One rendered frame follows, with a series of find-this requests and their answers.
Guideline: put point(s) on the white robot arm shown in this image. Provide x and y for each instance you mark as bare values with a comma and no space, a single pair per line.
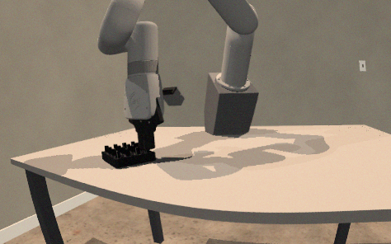
120,32

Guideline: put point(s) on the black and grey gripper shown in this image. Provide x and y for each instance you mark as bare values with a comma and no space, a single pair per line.
142,102

